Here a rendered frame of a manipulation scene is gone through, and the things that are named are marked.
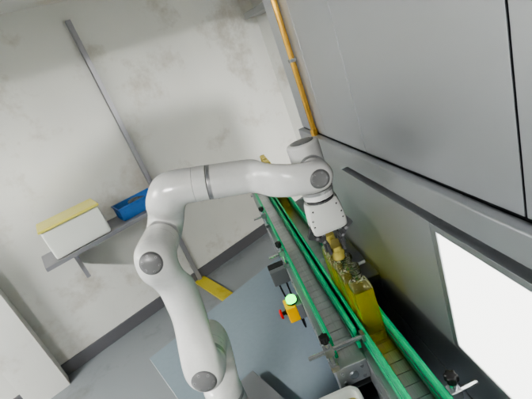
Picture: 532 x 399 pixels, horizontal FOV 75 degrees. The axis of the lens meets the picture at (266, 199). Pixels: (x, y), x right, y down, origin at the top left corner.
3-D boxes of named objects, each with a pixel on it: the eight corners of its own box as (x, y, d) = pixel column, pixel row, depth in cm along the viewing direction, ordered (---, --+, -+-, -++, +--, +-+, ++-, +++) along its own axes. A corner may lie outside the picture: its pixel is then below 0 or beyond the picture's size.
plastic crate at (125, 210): (153, 198, 323) (147, 187, 319) (162, 200, 303) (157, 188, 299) (116, 218, 305) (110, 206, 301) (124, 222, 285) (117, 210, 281)
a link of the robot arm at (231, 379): (207, 418, 107) (177, 360, 99) (210, 370, 125) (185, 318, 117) (244, 406, 107) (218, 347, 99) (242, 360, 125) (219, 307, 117)
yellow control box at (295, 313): (307, 317, 140) (302, 303, 138) (290, 324, 140) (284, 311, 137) (302, 307, 147) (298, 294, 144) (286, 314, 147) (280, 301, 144)
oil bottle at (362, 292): (388, 337, 103) (371, 279, 95) (370, 344, 102) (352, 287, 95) (379, 324, 108) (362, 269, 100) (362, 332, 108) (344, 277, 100)
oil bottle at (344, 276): (378, 324, 108) (360, 269, 100) (361, 332, 108) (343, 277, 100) (370, 313, 113) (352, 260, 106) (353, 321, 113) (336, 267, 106)
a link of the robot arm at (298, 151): (336, 187, 88) (326, 176, 97) (321, 138, 84) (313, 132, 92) (305, 199, 89) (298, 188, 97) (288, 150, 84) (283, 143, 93)
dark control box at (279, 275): (290, 281, 166) (285, 267, 163) (275, 288, 166) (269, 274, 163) (286, 272, 174) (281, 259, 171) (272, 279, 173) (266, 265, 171)
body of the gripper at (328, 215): (331, 183, 98) (341, 217, 102) (297, 196, 97) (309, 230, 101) (340, 191, 91) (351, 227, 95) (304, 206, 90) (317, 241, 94)
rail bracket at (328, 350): (372, 357, 98) (361, 324, 94) (317, 381, 97) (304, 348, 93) (367, 349, 101) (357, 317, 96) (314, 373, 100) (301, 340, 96)
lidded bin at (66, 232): (104, 222, 306) (89, 197, 297) (115, 229, 275) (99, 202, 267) (51, 251, 284) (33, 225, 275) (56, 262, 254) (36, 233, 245)
